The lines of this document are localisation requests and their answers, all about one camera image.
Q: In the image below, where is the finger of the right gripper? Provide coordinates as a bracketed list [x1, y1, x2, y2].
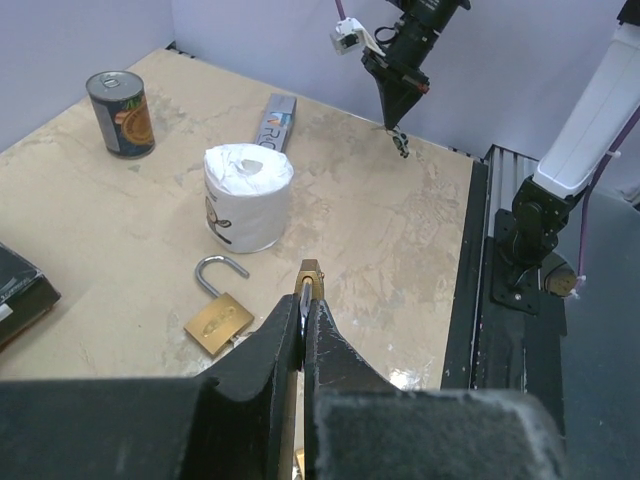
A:
[392, 86, 423, 125]
[376, 79, 400, 126]

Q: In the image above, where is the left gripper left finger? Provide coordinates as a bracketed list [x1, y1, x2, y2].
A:
[1, 294, 300, 479]

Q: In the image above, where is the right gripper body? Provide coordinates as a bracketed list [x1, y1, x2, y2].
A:
[361, 47, 430, 100]

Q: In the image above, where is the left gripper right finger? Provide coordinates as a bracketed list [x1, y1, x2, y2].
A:
[304, 300, 567, 479]

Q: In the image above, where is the key with panda keychain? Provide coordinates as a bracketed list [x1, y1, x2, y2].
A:
[375, 126, 410, 158]

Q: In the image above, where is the long shackle brass padlock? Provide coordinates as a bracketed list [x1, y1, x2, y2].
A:
[294, 257, 327, 371]

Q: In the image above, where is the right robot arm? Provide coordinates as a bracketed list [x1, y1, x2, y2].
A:
[335, 1, 639, 287]

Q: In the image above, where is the large brass padlock left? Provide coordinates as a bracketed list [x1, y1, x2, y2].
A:
[184, 255, 254, 357]

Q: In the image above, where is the white toilet paper roll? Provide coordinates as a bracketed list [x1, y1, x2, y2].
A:
[203, 143, 294, 254]

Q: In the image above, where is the black green razor box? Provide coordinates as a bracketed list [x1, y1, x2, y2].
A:
[0, 244, 61, 349]

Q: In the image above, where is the orange label tin can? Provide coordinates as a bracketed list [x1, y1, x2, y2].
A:
[85, 71, 155, 159]

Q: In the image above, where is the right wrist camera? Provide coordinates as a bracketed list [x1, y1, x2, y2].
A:
[330, 17, 385, 57]

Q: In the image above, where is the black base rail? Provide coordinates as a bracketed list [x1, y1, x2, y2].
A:
[441, 145, 567, 430]

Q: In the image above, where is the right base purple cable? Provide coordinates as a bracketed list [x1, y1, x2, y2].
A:
[569, 109, 640, 301]

